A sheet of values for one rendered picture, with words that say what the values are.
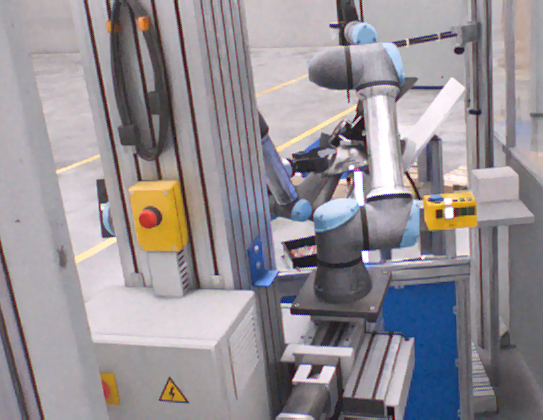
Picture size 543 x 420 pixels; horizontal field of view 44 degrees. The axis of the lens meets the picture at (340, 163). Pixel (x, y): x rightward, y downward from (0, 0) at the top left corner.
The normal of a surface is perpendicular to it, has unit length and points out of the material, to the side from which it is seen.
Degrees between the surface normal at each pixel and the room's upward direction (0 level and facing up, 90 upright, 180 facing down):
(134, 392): 90
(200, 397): 90
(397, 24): 90
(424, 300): 90
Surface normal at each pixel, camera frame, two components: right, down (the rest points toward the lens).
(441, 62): -0.42, 0.29
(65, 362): 0.04, 0.29
